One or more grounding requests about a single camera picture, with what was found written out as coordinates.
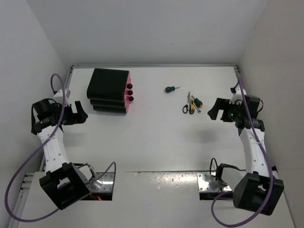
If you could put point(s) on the small green stubby screwdriver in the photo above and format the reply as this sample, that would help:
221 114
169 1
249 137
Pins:
170 89

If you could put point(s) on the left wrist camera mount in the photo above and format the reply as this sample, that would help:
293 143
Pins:
62 98

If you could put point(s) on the black handled scissors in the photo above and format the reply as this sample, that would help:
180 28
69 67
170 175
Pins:
186 107

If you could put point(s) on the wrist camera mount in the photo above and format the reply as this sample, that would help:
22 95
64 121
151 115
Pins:
62 98
237 97

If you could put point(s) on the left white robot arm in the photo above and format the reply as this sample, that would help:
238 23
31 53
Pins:
64 182

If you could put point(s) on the yellow utility knife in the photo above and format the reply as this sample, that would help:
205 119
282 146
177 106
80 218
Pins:
191 107

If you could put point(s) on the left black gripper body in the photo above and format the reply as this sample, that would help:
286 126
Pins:
69 118

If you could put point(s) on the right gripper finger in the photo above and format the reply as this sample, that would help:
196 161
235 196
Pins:
213 113
218 104

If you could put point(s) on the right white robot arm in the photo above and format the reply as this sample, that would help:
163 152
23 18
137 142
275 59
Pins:
249 189

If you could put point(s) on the metal base plate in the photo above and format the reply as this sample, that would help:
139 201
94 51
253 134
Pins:
208 184
104 184

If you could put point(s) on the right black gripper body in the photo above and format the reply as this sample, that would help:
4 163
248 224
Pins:
231 111

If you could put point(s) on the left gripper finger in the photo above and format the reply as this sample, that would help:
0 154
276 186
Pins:
81 118
78 107

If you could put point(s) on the black drawer cabinet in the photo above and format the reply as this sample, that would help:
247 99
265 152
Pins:
106 90

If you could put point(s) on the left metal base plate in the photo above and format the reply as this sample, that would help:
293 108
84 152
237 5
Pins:
104 184

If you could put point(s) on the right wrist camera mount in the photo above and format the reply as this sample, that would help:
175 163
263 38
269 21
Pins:
237 97

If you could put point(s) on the green orange handled screwdriver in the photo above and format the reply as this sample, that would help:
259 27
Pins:
197 102

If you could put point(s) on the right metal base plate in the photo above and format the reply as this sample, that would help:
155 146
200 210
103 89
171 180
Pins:
208 184

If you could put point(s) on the pink middle drawer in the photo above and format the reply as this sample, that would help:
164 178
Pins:
128 95

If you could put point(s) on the pink top drawer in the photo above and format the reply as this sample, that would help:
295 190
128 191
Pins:
128 85

